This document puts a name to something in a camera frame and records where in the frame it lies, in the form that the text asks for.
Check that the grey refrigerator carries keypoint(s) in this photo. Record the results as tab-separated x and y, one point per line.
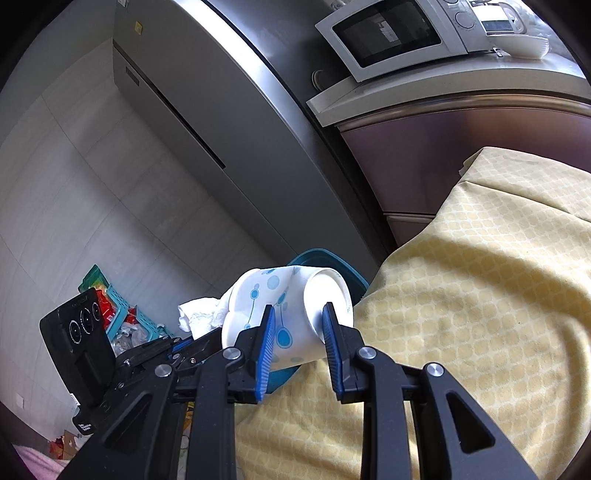
221	92

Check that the blue trash bin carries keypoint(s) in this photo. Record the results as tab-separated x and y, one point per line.
339	259

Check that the white blue-dotted paper cup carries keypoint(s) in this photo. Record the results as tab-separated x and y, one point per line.
295	300

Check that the white tissue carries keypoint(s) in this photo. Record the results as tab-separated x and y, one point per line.
201	314

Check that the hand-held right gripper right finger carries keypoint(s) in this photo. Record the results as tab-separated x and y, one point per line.
332	353

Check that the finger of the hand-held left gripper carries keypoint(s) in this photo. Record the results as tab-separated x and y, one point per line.
198	344
203	356

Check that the kitchen counter cabinet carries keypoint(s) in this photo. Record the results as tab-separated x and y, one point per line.
461	138

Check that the white microwave oven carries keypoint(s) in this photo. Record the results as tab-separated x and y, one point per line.
392	32

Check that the green basket of packets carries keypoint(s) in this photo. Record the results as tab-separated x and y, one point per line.
124	318

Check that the yellow printed tablecloth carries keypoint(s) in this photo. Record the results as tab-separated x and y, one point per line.
461	300

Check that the large white bowl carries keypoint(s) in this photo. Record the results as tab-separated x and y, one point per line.
524	46

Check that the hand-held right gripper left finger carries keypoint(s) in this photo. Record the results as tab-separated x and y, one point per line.
265	355

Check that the white electric kettle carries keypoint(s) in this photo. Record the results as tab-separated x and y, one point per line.
501	18

